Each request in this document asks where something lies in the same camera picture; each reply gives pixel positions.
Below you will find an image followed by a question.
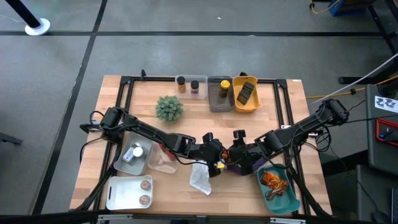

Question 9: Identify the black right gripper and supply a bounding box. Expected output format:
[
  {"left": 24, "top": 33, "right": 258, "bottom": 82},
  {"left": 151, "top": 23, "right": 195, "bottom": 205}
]
[{"left": 229, "top": 143, "right": 265, "bottom": 176}]

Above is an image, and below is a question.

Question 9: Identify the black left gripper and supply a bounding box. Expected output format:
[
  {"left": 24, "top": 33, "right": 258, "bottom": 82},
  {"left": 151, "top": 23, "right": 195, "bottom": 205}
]
[{"left": 200, "top": 141, "right": 229, "bottom": 179}]

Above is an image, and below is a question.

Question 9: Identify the white cloth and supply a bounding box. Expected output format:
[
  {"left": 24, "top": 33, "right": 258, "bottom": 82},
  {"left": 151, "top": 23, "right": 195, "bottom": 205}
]
[{"left": 189, "top": 163, "right": 213, "bottom": 197}]

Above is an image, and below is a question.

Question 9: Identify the purple cloth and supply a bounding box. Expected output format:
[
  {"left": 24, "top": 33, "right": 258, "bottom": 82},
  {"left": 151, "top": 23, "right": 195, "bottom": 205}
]
[{"left": 225, "top": 155, "right": 270, "bottom": 175}]

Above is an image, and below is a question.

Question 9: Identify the green spice tin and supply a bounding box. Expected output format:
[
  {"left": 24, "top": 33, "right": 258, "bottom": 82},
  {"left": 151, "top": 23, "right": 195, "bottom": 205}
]
[{"left": 236, "top": 82, "right": 256, "bottom": 106}]

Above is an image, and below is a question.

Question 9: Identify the yellow-lid spice jar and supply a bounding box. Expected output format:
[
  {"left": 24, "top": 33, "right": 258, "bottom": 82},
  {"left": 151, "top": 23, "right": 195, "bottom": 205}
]
[{"left": 218, "top": 79, "right": 231, "bottom": 98}]

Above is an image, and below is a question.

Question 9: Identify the orange spice bottle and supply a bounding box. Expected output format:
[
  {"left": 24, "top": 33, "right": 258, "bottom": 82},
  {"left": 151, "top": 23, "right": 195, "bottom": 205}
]
[{"left": 176, "top": 75, "right": 187, "bottom": 95}]

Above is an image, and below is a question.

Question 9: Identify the clear plastic bin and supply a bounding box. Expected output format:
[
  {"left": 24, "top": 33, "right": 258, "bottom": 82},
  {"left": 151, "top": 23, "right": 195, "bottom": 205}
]
[
  {"left": 147, "top": 141, "right": 179, "bottom": 175},
  {"left": 174, "top": 74, "right": 208, "bottom": 100}
]

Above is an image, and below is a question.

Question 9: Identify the teal plastic bin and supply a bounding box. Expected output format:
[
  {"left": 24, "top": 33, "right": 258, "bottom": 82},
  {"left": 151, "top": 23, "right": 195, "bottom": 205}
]
[{"left": 256, "top": 164, "right": 302, "bottom": 217}]

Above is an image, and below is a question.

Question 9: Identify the yellow plastic bin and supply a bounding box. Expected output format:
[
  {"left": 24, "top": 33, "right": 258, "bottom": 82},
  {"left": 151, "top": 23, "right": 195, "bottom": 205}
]
[{"left": 232, "top": 75, "right": 262, "bottom": 114}]

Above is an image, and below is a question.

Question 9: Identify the grey plastic bin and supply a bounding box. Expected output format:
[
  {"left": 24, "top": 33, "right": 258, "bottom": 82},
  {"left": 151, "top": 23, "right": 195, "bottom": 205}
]
[{"left": 207, "top": 76, "right": 234, "bottom": 113}]

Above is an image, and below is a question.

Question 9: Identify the frosted plastic bin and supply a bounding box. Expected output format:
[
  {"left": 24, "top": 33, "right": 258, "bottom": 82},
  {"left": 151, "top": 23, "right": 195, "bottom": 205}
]
[{"left": 113, "top": 131, "right": 154, "bottom": 176}]

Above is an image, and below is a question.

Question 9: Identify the green artificial plant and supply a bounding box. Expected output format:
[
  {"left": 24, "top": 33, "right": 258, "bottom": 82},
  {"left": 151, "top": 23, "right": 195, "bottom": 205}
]
[{"left": 154, "top": 95, "right": 184, "bottom": 123}]

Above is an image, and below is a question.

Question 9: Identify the white plastic bin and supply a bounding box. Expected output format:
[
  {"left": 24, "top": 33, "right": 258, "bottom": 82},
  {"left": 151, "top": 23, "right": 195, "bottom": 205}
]
[{"left": 105, "top": 174, "right": 154, "bottom": 211}]

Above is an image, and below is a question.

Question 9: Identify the dark grey cabinet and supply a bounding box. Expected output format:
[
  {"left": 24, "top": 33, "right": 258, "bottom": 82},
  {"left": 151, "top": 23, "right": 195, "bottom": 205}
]
[{"left": 356, "top": 164, "right": 398, "bottom": 224}]

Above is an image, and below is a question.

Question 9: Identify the red black device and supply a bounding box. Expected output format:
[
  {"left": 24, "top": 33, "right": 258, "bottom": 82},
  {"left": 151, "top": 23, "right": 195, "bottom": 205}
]
[{"left": 375, "top": 118, "right": 398, "bottom": 147}]

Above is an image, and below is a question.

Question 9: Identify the white sticker black print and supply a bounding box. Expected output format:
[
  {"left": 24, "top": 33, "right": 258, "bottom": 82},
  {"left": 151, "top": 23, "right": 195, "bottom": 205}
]
[{"left": 374, "top": 95, "right": 398, "bottom": 114}]

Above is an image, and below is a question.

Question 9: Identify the black rig crossbar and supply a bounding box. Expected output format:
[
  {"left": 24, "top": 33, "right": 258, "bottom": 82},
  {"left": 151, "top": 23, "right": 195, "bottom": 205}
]
[{"left": 0, "top": 210, "right": 398, "bottom": 224}]

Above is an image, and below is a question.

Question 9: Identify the blue box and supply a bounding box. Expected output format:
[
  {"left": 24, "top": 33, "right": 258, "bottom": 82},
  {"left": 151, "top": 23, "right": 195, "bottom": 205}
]
[{"left": 328, "top": 0, "right": 368, "bottom": 17}]

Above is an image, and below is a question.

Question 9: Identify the black metal stand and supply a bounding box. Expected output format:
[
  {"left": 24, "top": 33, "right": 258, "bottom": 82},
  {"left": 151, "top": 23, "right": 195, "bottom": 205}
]
[{"left": 338, "top": 0, "right": 398, "bottom": 85}]

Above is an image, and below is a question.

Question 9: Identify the grey metal foot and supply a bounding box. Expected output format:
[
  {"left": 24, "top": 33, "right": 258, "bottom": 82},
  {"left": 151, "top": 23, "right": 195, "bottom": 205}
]
[{"left": 0, "top": 132, "right": 23, "bottom": 146}]

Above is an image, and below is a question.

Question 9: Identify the black pole white base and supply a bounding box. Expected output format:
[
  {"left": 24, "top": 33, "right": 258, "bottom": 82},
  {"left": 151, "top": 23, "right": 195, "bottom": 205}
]
[{"left": 4, "top": 0, "right": 51, "bottom": 36}]

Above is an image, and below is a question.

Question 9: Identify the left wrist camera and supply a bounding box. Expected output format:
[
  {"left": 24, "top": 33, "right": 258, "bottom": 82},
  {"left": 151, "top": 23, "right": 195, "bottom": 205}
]
[{"left": 201, "top": 131, "right": 216, "bottom": 144}]

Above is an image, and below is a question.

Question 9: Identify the black table frame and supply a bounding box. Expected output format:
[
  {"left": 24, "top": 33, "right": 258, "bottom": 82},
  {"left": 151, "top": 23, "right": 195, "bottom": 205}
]
[{"left": 73, "top": 70, "right": 332, "bottom": 217}]

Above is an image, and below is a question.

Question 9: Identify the yellow cable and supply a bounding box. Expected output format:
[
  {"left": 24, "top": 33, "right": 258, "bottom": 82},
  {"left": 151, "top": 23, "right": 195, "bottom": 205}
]
[
  {"left": 308, "top": 0, "right": 342, "bottom": 15},
  {"left": 306, "top": 74, "right": 398, "bottom": 100}
]

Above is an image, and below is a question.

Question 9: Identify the white cable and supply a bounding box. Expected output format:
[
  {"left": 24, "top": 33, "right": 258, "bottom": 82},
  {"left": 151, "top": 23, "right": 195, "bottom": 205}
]
[{"left": 307, "top": 52, "right": 398, "bottom": 106}]

